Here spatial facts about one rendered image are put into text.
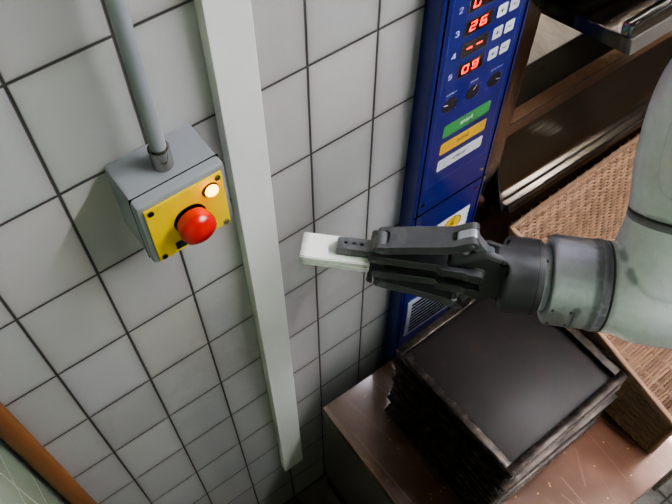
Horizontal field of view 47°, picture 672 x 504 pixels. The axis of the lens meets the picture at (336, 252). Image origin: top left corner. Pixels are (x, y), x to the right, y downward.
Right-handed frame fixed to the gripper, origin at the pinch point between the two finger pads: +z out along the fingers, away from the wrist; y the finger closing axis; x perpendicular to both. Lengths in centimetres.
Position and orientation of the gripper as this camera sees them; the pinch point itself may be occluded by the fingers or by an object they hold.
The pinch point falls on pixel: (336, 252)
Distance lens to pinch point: 77.8
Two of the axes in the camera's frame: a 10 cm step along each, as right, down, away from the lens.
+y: 0.0, 5.4, 8.4
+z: -9.9, -1.3, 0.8
